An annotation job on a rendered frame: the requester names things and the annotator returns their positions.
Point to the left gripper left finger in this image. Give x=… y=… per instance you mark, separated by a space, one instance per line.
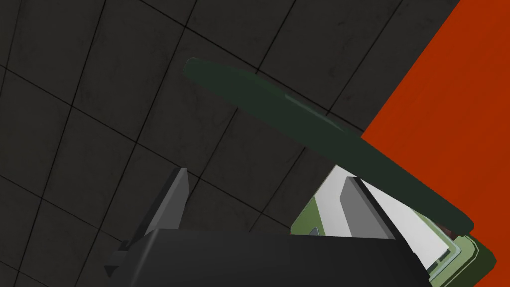
x=169 y=207

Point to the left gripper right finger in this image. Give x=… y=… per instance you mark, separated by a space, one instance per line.
x=360 y=217

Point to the orange door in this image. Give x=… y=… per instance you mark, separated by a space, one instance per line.
x=454 y=119

